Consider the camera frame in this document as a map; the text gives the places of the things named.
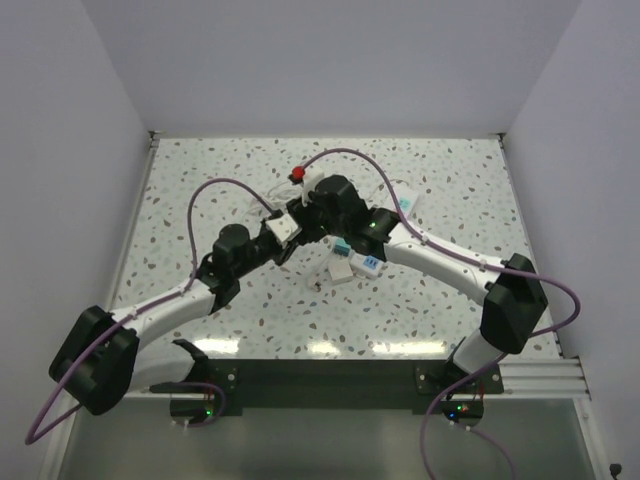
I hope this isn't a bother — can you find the teal plug adapter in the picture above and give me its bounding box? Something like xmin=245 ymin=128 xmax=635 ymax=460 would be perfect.
xmin=332 ymin=238 xmax=351 ymax=257

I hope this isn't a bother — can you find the white multicolour power strip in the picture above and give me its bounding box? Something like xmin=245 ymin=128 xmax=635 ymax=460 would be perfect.
xmin=349 ymin=185 xmax=421 ymax=277

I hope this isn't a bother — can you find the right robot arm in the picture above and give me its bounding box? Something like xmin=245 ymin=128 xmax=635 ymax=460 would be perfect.
xmin=286 ymin=167 xmax=548 ymax=393

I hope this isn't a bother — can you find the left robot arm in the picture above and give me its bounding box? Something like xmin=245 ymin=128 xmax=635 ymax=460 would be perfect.
xmin=49 ymin=216 xmax=301 ymax=415

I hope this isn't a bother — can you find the white charger block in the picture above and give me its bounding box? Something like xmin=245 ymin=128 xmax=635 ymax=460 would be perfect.
xmin=327 ymin=259 xmax=354 ymax=285

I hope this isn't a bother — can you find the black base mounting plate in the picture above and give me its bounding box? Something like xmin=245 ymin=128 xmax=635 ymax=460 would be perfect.
xmin=149 ymin=358 xmax=504 ymax=419

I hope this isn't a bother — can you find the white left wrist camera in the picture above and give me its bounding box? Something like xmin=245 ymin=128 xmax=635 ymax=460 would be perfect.
xmin=265 ymin=214 xmax=301 ymax=246

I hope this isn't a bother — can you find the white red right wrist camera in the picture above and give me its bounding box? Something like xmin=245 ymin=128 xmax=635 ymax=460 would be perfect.
xmin=289 ymin=165 xmax=325 ymax=195

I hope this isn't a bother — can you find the white purple strip cable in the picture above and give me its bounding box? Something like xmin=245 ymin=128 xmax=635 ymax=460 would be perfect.
xmin=242 ymin=179 xmax=301 ymax=221

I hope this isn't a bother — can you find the white charger plug cable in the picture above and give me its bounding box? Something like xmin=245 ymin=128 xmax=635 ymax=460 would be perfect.
xmin=305 ymin=259 xmax=336 ymax=292

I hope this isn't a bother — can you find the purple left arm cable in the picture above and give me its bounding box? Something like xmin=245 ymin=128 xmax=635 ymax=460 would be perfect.
xmin=24 ymin=178 xmax=281 ymax=446

